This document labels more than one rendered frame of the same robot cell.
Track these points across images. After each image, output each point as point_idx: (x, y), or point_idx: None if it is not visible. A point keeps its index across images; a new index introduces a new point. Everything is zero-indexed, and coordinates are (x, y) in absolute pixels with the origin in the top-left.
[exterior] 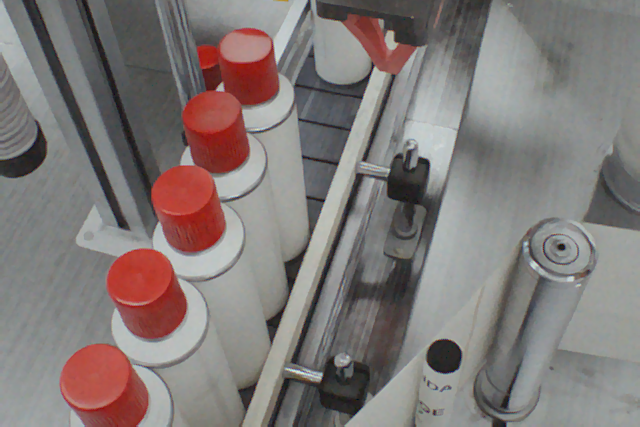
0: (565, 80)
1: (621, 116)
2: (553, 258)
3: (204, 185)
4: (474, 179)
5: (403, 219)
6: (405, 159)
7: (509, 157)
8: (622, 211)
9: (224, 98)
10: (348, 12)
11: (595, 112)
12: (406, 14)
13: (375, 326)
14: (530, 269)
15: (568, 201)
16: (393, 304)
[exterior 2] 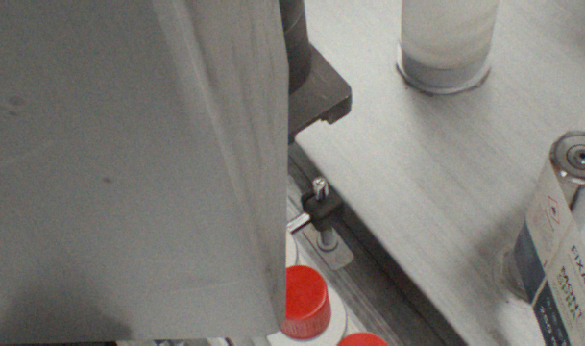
0: (317, 44)
1: (377, 37)
2: None
3: (372, 342)
4: (347, 165)
5: (329, 236)
6: (322, 196)
7: (349, 130)
8: (451, 98)
9: (292, 273)
10: (297, 132)
11: (360, 49)
12: (340, 98)
13: (388, 322)
14: (581, 185)
15: (416, 123)
16: (380, 296)
